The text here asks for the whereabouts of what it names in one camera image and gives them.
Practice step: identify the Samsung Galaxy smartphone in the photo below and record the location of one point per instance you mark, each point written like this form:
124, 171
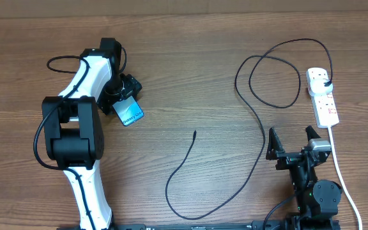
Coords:
128, 111

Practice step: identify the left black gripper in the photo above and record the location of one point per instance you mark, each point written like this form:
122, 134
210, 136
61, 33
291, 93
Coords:
131, 85

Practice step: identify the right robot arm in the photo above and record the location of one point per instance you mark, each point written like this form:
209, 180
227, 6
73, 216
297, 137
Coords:
317, 200

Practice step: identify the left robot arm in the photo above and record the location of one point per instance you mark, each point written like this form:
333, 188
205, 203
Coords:
73, 132

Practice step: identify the white power strip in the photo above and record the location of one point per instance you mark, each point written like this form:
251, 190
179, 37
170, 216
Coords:
325, 110

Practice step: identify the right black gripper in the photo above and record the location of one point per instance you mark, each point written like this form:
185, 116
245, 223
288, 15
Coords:
287, 158

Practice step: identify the white charger plug adapter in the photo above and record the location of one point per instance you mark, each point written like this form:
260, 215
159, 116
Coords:
318, 87

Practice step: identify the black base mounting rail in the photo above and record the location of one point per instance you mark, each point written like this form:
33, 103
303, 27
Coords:
255, 225

